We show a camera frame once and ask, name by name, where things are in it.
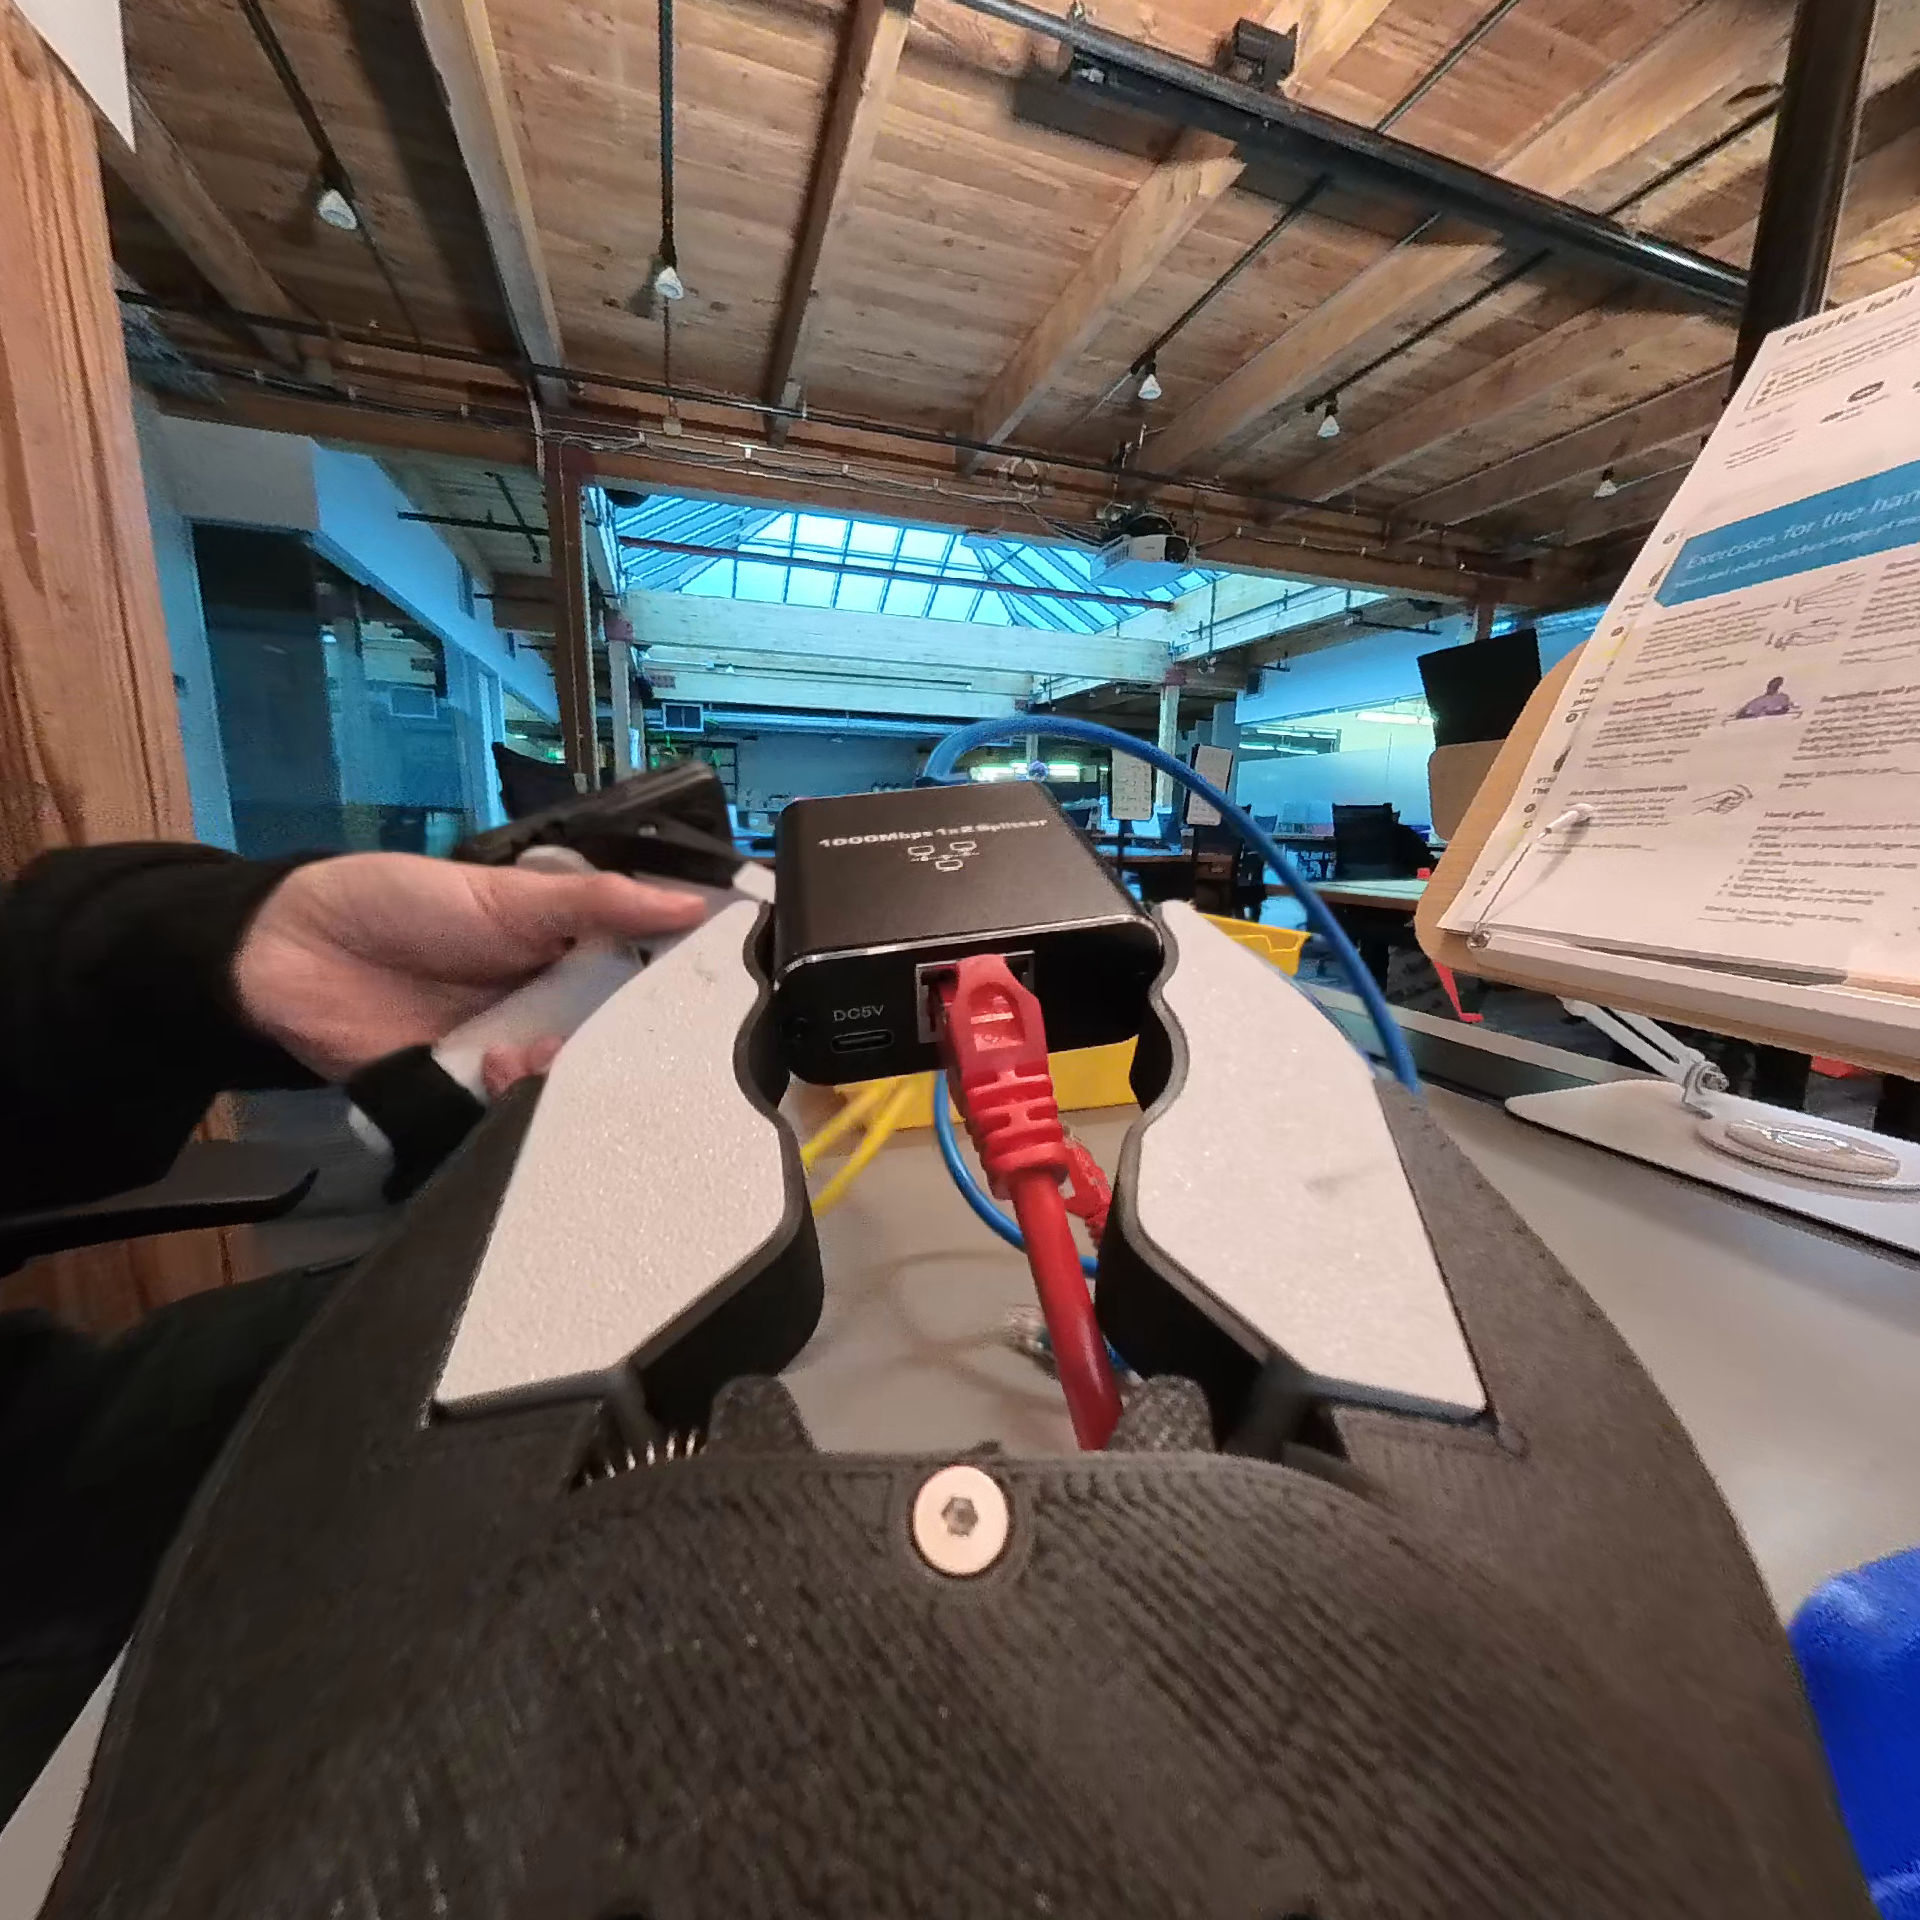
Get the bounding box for yellow ethernet cable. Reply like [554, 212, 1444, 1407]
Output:
[802, 1072, 932, 1219]

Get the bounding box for blue ethernet cable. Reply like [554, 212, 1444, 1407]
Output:
[919, 715, 1425, 1374]

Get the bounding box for black monitor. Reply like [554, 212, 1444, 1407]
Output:
[1417, 630, 1545, 750]

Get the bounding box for yellow plastic bin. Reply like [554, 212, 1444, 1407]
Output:
[901, 914, 1314, 1117]

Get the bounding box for black network splitter box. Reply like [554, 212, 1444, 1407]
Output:
[768, 780, 1170, 1089]

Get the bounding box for grey desk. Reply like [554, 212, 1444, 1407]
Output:
[0, 1035, 1920, 1920]

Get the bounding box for black chair armrest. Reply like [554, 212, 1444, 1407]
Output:
[0, 1170, 321, 1278]

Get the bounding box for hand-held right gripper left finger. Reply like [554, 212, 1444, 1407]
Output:
[432, 896, 829, 1429]

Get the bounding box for white ceiling projector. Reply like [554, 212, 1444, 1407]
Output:
[1093, 512, 1203, 591]

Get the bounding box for black ceiling pipe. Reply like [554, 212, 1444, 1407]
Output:
[960, 0, 1755, 310]

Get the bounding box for printed paper sheets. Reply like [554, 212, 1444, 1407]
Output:
[1477, 277, 1920, 993]

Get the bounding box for blue plastic bin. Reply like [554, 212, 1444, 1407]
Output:
[1788, 1553, 1920, 1920]

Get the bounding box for wooden document stand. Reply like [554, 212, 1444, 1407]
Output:
[1415, 637, 1920, 1261]

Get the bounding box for black vertical pole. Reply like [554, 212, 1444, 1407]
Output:
[1733, 0, 1880, 393]

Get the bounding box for person's dark clothing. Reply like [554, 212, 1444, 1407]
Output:
[0, 1274, 362, 1819]

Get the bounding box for red ethernet cable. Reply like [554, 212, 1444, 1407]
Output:
[930, 955, 1128, 1455]

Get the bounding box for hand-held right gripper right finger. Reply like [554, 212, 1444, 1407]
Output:
[1095, 896, 1491, 1434]

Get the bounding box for person's left forearm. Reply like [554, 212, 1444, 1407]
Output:
[0, 842, 340, 1219]

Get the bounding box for person's left hand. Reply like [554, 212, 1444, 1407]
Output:
[237, 853, 711, 1086]

